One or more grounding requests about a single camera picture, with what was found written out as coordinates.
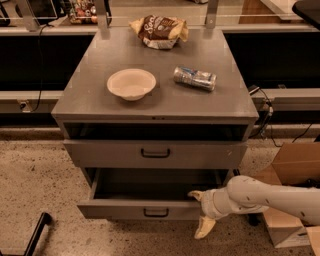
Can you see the grey drawer cabinet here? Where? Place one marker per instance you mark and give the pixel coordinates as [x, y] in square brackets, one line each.
[171, 111]

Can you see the grey drawer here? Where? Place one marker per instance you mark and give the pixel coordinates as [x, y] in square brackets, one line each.
[147, 194]
[155, 154]

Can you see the white paper bowl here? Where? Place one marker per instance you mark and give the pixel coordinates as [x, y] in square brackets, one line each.
[131, 84]

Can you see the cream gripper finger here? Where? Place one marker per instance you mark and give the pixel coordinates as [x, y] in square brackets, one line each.
[205, 226]
[198, 195]

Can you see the cardboard box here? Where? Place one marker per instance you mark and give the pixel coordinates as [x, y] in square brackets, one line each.
[294, 164]

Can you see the black monitor on shelf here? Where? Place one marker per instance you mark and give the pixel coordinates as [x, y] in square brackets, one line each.
[39, 11]

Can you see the black bar on floor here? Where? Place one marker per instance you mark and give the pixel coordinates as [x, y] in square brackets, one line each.
[44, 220]

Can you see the grey top drawer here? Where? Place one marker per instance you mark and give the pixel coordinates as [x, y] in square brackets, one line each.
[155, 154]

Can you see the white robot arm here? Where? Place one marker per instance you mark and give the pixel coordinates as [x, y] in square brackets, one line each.
[246, 195]

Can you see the brown chip bag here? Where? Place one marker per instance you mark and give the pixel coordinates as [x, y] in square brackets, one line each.
[158, 32]

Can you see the snack basket on shelf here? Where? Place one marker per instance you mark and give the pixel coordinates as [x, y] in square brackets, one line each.
[82, 12]

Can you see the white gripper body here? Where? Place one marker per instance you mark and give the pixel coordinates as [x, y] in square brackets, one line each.
[208, 204]

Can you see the crushed silver can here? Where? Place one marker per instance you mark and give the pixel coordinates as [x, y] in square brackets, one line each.
[195, 78]

